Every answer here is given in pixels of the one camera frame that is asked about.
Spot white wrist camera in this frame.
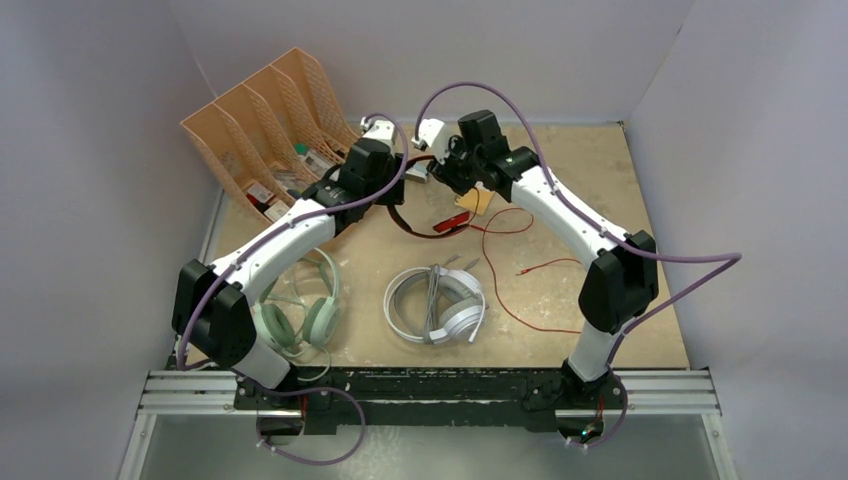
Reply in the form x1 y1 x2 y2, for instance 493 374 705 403
360 117 398 150
412 119 453 162

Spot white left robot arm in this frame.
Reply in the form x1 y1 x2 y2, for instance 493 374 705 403
172 133 406 409

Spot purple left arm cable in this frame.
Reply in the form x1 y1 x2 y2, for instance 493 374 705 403
177 112 409 372

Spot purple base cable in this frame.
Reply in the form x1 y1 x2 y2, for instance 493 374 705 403
255 388 367 468

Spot peach plastic file organizer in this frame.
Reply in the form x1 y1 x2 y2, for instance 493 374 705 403
180 48 357 225

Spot red black headphones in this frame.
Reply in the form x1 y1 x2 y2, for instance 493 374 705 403
386 155 474 240

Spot yellow spiral notebook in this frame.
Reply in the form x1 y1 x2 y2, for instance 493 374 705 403
454 187 494 216

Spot clear plastic ruler pouch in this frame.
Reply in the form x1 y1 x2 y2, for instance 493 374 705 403
299 150 333 178

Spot light blue stapler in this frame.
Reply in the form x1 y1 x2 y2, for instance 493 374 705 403
404 163 429 183

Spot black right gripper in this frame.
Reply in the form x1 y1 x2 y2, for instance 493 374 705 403
429 132 485 197

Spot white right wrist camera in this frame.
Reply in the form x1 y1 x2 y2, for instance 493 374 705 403
412 119 453 162

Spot red white small box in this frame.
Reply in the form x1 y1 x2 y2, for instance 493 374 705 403
245 182 275 204

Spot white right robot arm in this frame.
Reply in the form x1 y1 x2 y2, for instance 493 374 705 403
413 110 659 407

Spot white over-ear headphones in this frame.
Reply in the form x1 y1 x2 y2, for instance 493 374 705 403
382 264 487 345

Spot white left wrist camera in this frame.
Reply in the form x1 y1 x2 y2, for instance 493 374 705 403
360 117 398 150

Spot white staples box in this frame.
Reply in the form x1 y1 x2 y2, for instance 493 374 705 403
263 201 289 223

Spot mint green headphones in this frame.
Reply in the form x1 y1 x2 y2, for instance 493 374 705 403
251 246 342 384

